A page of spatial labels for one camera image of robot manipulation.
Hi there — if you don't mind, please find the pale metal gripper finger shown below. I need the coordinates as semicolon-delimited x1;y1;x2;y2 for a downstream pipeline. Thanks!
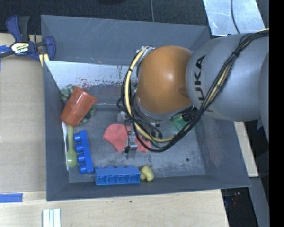
126;136;138;160

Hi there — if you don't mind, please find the pink cloth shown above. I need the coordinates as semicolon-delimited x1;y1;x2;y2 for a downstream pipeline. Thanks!
102;123;152;153

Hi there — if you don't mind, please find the yellow toy piece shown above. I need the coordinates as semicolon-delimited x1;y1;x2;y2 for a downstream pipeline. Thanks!
140;165;155;182

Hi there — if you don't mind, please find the blue hollow toy block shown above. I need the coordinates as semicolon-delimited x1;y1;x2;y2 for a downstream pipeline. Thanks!
94;165;142;186

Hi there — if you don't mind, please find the blue studded toy block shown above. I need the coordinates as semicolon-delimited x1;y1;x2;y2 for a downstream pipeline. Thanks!
73;129;95;175

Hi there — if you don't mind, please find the orange plastic cup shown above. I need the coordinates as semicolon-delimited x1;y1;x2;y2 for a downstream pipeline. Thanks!
60;85;98;128

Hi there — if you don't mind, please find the pale green plastic spoon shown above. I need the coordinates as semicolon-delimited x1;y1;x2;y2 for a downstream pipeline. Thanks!
66;125;78;168

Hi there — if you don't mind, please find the green camouflage toy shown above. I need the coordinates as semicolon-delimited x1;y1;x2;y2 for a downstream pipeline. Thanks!
60;84;97;125

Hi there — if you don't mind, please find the grey metal bin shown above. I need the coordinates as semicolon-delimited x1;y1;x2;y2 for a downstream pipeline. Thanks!
40;14;252;202

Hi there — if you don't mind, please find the pale wood board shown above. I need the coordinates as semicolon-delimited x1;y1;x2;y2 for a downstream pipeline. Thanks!
0;57;47;194

